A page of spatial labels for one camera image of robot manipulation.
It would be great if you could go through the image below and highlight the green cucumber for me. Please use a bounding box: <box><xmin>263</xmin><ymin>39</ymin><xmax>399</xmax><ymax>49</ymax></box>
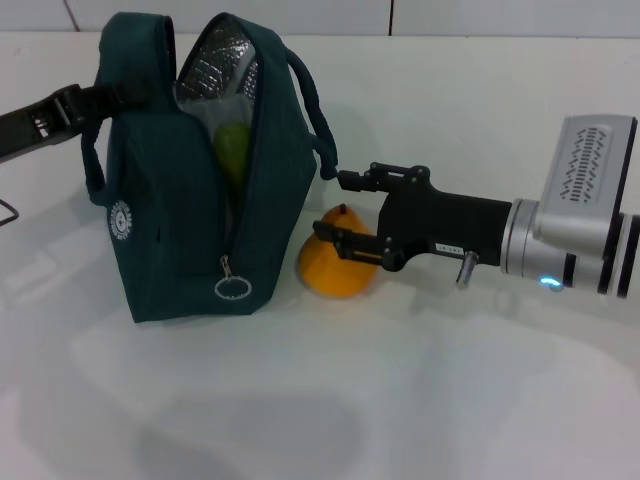
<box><xmin>213</xmin><ymin>123</ymin><xmax>253</xmax><ymax>194</ymax></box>

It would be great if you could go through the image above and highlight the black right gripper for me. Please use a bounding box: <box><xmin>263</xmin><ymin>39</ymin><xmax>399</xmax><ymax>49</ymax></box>
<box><xmin>312</xmin><ymin>161</ymin><xmax>516</xmax><ymax>275</ymax></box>

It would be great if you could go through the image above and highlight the dark teal insulated lunch bag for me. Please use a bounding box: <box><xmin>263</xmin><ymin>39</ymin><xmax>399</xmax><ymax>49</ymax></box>
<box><xmin>80</xmin><ymin>12</ymin><xmax>340</xmax><ymax>325</ymax></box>

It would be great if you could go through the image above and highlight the right gripper cable with plug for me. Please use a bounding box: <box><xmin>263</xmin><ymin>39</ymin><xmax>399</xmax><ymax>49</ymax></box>
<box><xmin>454</xmin><ymin>251</ymin><xmax>480</xmax><ymax>291</ymax></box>

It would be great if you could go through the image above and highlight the orange yellow pear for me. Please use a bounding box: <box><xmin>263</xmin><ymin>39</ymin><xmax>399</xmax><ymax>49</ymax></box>
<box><xmin>297</xmin><ymin>203</ymin><xmax>384</xmax><ymax>300</ymax></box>

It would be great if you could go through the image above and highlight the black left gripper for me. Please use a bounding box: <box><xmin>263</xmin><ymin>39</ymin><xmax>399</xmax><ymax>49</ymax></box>
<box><xmin>0</xmin><ymin>82</ymin><xmax>152</xmax><ymax>164</ymax></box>

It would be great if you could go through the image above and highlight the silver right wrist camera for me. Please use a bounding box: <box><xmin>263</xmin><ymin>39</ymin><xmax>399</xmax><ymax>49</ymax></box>
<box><xmin>533</xmin><ymin>115</ymin><xmax>640</xmax><ymax>261</ymax></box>

